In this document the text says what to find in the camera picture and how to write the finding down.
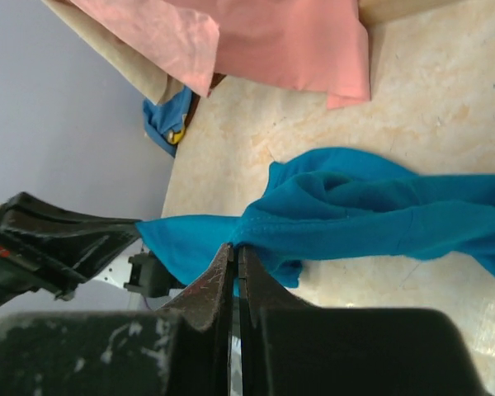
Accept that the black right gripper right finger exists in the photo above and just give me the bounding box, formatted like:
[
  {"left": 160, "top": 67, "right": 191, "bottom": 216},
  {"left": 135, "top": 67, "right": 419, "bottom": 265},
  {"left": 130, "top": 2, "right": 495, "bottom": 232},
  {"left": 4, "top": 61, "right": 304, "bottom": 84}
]
[{"left": 238, "top": 246, "right": 313, "bottom": 395}]

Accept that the light blue ribbed shirt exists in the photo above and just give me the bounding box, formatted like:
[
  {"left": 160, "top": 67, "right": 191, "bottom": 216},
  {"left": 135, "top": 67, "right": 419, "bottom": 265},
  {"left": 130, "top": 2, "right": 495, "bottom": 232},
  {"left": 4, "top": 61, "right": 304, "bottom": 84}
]
[{"left": 142, "top": 87, "right": 193, "bottom": 158}]

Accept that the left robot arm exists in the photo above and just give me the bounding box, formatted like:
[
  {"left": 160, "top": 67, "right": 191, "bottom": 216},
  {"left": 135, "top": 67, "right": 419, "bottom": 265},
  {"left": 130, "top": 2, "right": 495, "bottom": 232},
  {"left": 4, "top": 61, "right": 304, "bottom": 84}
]
[{"left": 0, "top": 192, "right": 184, "bottom": 308}]

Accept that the blue t-shirt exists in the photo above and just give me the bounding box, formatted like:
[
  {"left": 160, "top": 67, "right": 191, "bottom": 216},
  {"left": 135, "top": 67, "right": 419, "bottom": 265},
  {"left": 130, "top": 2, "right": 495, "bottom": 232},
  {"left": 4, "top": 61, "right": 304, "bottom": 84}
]
[{"left": 137, "top": 148, "right": 495, "bottom": 288}]

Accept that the beige hanging t-shirt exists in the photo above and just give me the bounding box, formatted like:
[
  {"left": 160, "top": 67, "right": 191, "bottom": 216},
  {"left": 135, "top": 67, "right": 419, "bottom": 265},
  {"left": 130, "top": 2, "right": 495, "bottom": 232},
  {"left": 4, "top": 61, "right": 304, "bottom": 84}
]
[{"left": 44, "top": 1, "right": 183, "bottom": 104}]

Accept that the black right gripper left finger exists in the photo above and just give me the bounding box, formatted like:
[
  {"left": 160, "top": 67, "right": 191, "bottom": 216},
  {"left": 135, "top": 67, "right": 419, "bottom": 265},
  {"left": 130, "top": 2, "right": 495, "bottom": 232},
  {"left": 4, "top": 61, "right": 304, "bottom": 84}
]
[{"left": 156, "top": 243, "right": 234, "bottom": 395}]

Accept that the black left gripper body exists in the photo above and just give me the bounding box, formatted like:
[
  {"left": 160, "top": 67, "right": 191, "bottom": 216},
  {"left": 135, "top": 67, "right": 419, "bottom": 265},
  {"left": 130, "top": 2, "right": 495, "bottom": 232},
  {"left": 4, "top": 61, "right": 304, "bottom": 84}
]
[{"left": 0, "top": 192, "right": 87, "bottom": 307}]

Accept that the brown shirt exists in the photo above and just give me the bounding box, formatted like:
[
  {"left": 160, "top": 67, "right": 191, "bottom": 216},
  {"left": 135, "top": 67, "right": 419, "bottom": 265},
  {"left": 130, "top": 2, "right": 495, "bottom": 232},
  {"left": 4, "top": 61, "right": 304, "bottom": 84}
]
[{"left": 185, "top": 73, "right": 228, "bottom": 125}]

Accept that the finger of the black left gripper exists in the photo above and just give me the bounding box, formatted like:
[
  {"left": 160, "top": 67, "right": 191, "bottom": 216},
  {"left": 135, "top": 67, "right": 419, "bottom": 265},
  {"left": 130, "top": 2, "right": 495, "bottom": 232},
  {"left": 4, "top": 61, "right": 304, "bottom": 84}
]
[{"left": 57, "top": 209, "right": 139, "bottom": 285}]

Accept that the pink hanging t-shirt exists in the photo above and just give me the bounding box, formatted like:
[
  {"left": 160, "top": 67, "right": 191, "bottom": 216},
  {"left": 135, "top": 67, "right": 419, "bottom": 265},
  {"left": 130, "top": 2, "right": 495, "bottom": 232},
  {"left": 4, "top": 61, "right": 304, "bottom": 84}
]
[{"left": 77, "top": 1, "right": 370, "bottom": 109}]

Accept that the wooden clothes rack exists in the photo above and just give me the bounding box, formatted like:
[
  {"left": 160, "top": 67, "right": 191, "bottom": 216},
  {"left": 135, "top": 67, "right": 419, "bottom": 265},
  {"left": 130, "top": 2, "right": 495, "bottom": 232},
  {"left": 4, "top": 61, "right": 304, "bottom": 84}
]
[{"left": 358, "top": 0, "right": 457, "bottom": 26}]

